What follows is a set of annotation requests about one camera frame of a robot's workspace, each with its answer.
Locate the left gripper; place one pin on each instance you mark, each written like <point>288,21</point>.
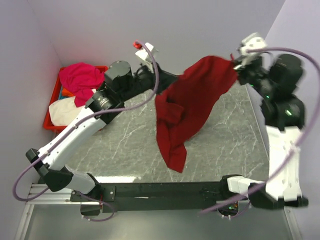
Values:
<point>165,79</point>

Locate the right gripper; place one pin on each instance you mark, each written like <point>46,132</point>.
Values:
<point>243,66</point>

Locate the dark red t shirt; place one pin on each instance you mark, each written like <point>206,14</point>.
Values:
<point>184,107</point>

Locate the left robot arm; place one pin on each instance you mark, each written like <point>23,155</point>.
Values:
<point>120,85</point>

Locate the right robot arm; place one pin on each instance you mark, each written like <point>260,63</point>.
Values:
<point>284,117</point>

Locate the pink t shirt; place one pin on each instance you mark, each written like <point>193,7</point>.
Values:
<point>80,79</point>

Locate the orange t shirt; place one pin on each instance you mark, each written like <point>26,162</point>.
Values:
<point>66,93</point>

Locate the white t shirt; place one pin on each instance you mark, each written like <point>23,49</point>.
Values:
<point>63,111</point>

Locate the black base beam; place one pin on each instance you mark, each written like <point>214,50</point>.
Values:
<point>163,196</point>

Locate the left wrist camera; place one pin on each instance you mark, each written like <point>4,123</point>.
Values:
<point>142,51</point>

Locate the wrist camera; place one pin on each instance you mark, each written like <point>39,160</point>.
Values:
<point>142,51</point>
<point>252,42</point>

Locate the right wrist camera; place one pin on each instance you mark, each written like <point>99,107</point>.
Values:
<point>252,42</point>

